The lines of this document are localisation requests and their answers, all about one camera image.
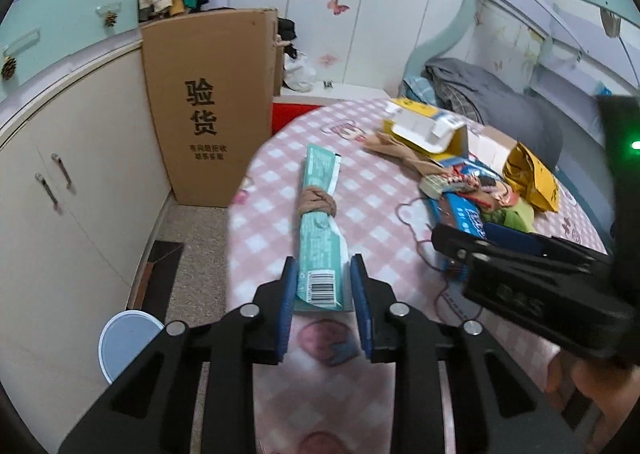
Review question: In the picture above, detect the green cloth rag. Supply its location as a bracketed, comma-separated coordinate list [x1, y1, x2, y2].
[482, 198, 535, 233]

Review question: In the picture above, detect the teal toothpaste box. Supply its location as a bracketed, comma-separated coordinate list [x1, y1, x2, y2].
[296, 144, 352, 312]

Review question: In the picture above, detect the striped candy wrapper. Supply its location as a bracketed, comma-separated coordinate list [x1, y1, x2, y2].
[419, 174, 480, 200]

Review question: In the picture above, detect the yellow plastic bag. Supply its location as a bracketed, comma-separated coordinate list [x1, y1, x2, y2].
[502, 143, 560, 212]

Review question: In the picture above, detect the yellow blue carton box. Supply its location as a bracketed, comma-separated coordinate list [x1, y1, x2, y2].
[383, 99, 469, 157]

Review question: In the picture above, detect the light blue trash bin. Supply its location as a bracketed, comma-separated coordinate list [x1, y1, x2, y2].
[98, 310, 164, 384]

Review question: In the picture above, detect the person's right hand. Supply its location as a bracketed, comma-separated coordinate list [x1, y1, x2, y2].
[544, 351, 639, 453]

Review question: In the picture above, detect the blue snack wrapper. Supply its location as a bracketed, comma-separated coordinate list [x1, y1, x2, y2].
[427, 193, 486, 237]

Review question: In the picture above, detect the red packet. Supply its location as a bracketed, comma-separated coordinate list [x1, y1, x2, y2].
[458, 168, 520, 211]

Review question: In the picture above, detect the pink checkered tablecloth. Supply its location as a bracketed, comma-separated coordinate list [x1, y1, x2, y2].
[227, 100, 556, 453]

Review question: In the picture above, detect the grey folded quilt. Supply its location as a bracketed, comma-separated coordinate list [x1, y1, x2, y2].
[423, 58, 563, 170]

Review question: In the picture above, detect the brown crumpled stocking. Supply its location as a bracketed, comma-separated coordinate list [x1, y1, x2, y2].
[362, 132, 452, 177]

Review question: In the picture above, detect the white plastic bag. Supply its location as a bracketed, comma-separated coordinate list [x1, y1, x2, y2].
[283, 51, 316, 93]

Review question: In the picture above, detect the cream low cabinet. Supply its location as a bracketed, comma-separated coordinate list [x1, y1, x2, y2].
[1, 36, 170, 453]

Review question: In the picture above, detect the large brown cardboard box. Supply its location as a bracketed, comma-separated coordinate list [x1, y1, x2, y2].
[141, 9, 278, 207]

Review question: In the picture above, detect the teal drawer unit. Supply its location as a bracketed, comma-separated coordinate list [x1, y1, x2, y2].
[1, 0, 138, 98]

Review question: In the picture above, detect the red string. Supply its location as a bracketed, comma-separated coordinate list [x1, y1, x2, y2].
[396, 200, 484, 325]

